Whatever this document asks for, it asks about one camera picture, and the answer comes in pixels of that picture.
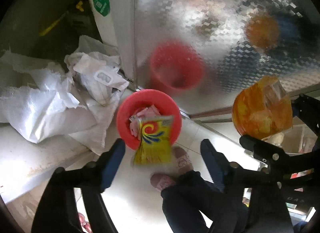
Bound person's left slipper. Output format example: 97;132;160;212
150;173;176;192

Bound yellow snack packet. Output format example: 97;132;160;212
133;116;174;165

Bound person's slipper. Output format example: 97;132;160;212
150;173;176;192
172;146;194;176

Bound white woven sack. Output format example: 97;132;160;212
1;35;129;154

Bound metal cabinet door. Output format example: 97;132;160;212
134;0;319;115

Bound person's right slipper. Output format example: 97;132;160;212
172;146;194;176

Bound person's legs in jeans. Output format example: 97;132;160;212
161;171;248;232

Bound red trash bin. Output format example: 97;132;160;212
116;89;182;151

